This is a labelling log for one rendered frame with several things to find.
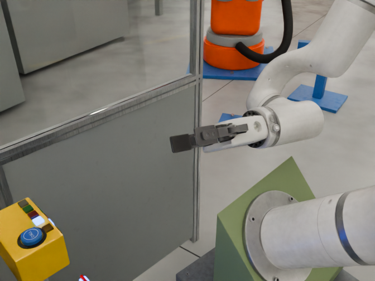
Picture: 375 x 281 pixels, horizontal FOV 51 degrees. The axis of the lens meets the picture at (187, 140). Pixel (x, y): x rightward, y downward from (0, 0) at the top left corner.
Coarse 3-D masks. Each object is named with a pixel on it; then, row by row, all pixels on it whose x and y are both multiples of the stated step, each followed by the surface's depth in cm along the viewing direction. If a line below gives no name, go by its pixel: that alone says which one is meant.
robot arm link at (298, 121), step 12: (276, 96) 83; (276, 108) 77; (288, 108) 78; (300, 108) 80; (312, 108) 81; (288, 120) 76; (300, 120) 78; (312, 120) 80; (288, 132) 77; (300, 132) 79; (312, 132) 81; (276, 144) 78
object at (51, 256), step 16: (16, 208) 84; (0, 224) 80; (16, 224) 80; (32, 224) 80; (0, 240) 77; (16, 240) 77; (48, 240) 77; (16, 256) 73; (32, 256) 75; (48, 256) 77; (64, 256) 81; (16, 272) 76; (32, 272) 76; (48, 272) 79
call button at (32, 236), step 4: (32, 228) 78; (36, 228) 78; (24, 232) 77; (28, 232) 77; (32, 232) 77; (36, 232) 77; (40, 232) 77; (24, 236) 76; (28, 236) 76; (32, 236) 76; (36, 236) 76; (40, 236) 76; (24, 240) 75; (28, 240) 75; (32, 240) 75; (36, 240) 76; (40, 240) 77; (24, 244) 76; (28, 244) 75; (32, 244) 75
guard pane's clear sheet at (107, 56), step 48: (0, 0) 99; (48, 0) 108; (96, 0) 118; (144, 0) 130; (192, 0) 145; (0, 48) 104; (48, 48) 113; (96, 48) 124; (144, 48) 138; (192, 48) 155; (0, 96) 109; (48, 96) 119; (96, 96) 132; (0, 144) 115
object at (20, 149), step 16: (192, 80) 160; (144, 96) 145; (160, 96) 151; (112, 112) 137; (128, 112) 143; (64, 128) 126; (80, 128) 131; (16, 144) 118; (32, 144) 120; (48, 144) 124; (0, 160) 115; (0, 176) 117; (0, 192) 119; (192, 240) 216
